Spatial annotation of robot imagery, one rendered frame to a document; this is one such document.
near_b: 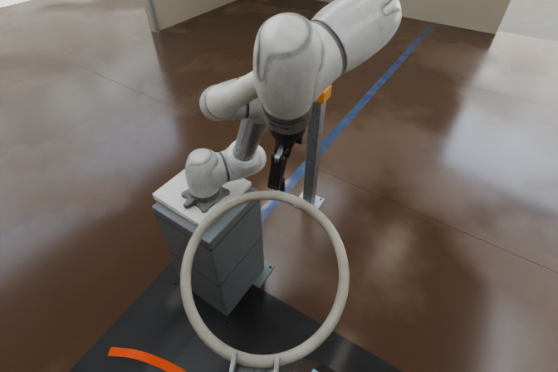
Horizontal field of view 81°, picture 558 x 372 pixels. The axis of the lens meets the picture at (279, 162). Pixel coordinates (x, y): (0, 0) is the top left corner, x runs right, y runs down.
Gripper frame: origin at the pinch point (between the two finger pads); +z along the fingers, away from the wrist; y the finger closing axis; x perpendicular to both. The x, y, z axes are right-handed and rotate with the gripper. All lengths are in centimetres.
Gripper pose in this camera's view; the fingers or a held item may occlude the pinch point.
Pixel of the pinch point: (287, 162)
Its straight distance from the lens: 81.1
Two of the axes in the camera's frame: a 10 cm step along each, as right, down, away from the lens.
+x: 9.4, 2.9, -1.7
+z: 0.3, 4.3, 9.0
